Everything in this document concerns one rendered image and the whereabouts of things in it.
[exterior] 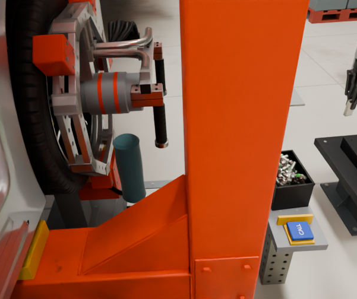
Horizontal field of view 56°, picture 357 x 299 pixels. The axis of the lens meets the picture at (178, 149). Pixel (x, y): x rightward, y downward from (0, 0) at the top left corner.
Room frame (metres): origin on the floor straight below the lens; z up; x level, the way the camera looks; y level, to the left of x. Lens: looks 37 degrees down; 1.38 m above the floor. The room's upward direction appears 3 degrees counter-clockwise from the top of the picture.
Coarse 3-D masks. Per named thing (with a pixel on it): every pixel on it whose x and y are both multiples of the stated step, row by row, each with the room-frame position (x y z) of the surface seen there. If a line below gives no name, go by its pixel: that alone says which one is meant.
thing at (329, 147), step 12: (324, 144) 1.41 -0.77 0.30; (336, 144) 1.40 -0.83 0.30; (324, 156) 1.34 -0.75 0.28; (336, 156) 1.30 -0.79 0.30; (336, 168) 1.22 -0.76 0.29; (348, 168) 1.21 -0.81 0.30; (348, 180) 1.12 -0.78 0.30; (324, 192) 1.34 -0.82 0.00; (336, 192) 1.33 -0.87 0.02; (348, 192) 1.08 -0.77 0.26; (336, 204) 1.24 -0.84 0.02; (348, 204) 1.21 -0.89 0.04; (348, 216) 1.15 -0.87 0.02; (348, 228) 1.08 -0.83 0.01
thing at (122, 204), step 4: (120, 196) 1.24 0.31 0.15; (120, 200) 1.22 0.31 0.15; (124, 200) 1.19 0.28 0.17; (52, 204) 1.19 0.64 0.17; (120, 204) 1.19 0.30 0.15; (124, 204) 1.18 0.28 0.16; (116, 208) 1.16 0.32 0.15; (120, 208) 1.16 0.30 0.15; (124, 208) 1.16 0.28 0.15; (116, 212) 1.13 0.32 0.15; (120, 212) 1.13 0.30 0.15; (48, 216) 1.11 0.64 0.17
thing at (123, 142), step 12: (120, 144) 0.88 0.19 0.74; (132, 144) 0.88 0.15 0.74; (120, 156) 0.87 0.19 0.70; (132, 156) 0.87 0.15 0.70; (120, 168) 0.87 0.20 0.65; (132, 168) 0.87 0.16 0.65; (120, 180) 0.89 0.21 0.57; (132, 180) 0.86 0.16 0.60; (120, 192) 0.91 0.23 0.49; (132, 192) 0.86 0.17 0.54; (144, 192) 0.89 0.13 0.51
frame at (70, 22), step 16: (64, 16) 0.98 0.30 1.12; (80, 16) 0.99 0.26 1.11; (64, 32) 0.89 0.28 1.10; (80, 32) 0.95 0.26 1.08; (96, 32) 1.20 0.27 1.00; (96, 64) 1.25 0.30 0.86; (64, 96) 0.77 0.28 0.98; (64, 112) 0.76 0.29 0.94; (80, 112) 0.77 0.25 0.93; (64, 128) 0.76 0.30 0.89; (80, 128) 0.76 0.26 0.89; (112, 128) 1.14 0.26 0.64; (64, 144) 0.75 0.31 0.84; (80, 144) 0.76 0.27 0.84; (96, 144) 1.05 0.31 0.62; (112, 144) 1.08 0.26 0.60; (80, 160) 0.77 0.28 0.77; (96, 160) 0.82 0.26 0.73
